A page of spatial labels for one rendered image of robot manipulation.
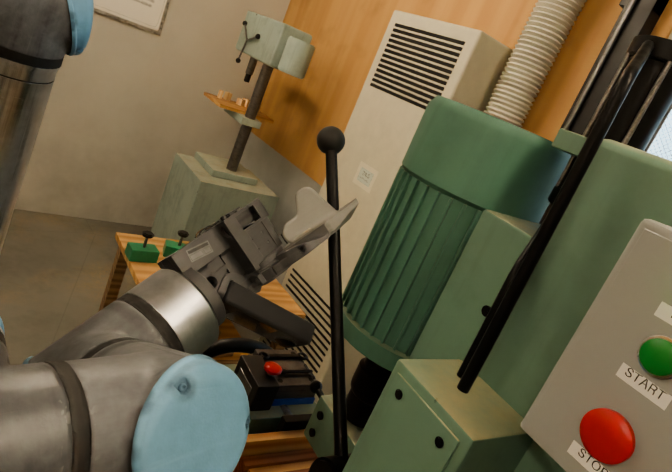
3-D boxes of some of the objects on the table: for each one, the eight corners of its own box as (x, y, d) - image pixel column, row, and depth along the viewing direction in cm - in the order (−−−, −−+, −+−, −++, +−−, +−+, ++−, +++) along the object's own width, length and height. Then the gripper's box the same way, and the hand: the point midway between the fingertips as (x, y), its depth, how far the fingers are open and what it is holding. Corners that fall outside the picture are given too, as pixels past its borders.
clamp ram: (293, 428, 91) (312, 386, 89) (313, 462, 86) (334, 418, 83) (247, 432, 86) (266, 388, 84) (265, 469, 80) (286, 422, 78)
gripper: (204, 238, 44) (340, 144, 57) (128, 278, 59) (250, 196, 72) (261, 320, 46) (382, 210, 58) (173, 340, 60) (285, 248, 73)
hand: (322, 221), depth 66 cm, fingers open, 14 cm apart
